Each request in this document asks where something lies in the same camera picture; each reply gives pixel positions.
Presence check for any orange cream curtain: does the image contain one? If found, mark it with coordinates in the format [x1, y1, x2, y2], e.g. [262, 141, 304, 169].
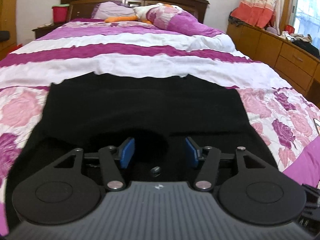
[231, 0, 285, 31]

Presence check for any red cup on dresser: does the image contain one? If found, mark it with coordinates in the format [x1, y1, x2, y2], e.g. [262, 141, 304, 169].
[284, 25, 295, 34]

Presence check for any dark wooden nightstand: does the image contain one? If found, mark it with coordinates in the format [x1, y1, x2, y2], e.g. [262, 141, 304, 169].
[32, 23, 64, 39]

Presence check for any purple floral duvet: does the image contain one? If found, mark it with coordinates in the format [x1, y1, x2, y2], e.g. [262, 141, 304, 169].
[1, 19, 319, 239]

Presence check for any clothes pile on dresser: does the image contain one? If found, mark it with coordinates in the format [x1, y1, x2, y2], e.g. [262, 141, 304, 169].
[265, 27, 319, 59]

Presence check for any wooden dresser cabinet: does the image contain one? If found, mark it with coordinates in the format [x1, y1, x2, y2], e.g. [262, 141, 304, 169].
[227, 23, 319, 106]

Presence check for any red plastic bucket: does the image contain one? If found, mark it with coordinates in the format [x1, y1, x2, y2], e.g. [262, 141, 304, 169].
[52, 4, 69, 24]

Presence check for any black knit cardigan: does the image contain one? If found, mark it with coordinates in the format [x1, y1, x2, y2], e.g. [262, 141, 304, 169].
[5, 73, 276, 229]

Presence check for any small black bag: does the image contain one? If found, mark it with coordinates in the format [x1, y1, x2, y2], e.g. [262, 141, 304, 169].
[0, 30, 10, 42]

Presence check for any rolled floral quilt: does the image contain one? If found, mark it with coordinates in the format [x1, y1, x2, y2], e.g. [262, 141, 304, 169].
[146, 5, 224, 37]

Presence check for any lavender pillow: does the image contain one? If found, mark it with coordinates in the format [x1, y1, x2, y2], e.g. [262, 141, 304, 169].
[91, 2, 135, 20]

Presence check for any wooden wardrobe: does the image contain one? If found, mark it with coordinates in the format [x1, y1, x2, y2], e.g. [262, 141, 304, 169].
[1, 0, 17, 60]

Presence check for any plush duck toy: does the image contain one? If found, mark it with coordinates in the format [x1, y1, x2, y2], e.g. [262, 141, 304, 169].
[104, 3, 183, 25]

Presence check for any red plastic stool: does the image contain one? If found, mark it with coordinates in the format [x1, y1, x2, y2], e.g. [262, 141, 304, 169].
[8, 44, 23, 54]

